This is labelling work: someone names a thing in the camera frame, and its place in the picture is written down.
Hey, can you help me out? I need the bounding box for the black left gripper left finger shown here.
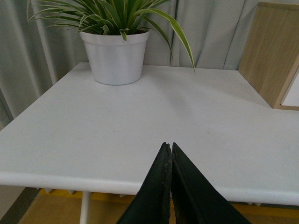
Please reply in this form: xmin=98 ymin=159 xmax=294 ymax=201
xmin=117 ymin=143 xmax=172 ymax=224

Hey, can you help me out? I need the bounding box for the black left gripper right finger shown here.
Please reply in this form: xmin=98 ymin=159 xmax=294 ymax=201
xmin=171 ymin=143 xmax=250 ymax=224

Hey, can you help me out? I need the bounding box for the white lower drawer front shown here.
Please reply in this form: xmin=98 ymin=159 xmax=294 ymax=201
xmin=281 ymin=70 xmax=299 ymax=107

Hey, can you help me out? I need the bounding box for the wooden drawer cabinet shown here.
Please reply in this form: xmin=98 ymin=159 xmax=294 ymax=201
xmin=238 ymin=2 xmax=299 ymax=111

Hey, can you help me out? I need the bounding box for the white table leg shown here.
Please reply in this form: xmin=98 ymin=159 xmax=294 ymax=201
xmin=79 ymin=191 xmax=92 ymax=224

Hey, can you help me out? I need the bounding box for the white plant pot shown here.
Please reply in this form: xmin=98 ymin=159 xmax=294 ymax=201
xmin=80 ymin=31 xmax=150 ymax=85

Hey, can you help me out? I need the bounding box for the green striped spider plant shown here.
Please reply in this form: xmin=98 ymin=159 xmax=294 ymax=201
xmin=26 ymin=0 xmax=195 ymax=68

